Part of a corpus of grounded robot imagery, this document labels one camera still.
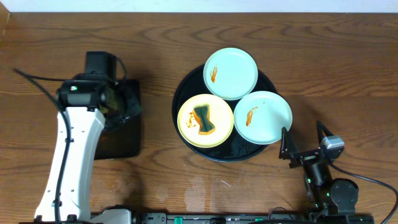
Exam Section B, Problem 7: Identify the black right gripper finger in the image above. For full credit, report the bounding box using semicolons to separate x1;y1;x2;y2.
279;127;297;160
316;121;333;139

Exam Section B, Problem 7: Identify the orange green sponge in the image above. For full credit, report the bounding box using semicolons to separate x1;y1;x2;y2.
193;105;215;135

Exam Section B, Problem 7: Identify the yellow plate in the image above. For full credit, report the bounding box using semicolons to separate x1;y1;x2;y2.
177;94;234;148

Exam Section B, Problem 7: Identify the pale green plate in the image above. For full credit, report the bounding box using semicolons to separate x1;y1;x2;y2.
203;47;259;100
234;91;293;145

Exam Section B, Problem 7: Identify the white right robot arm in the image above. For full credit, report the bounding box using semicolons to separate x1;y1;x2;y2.
279;121;359;216

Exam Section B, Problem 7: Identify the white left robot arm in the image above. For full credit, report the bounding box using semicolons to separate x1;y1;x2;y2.
34;78;141;223

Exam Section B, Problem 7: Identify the rectangular black tray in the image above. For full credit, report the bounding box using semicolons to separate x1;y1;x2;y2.
95;79;142;160

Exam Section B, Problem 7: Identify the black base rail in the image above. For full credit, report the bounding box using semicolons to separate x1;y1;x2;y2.
90;212;376;224

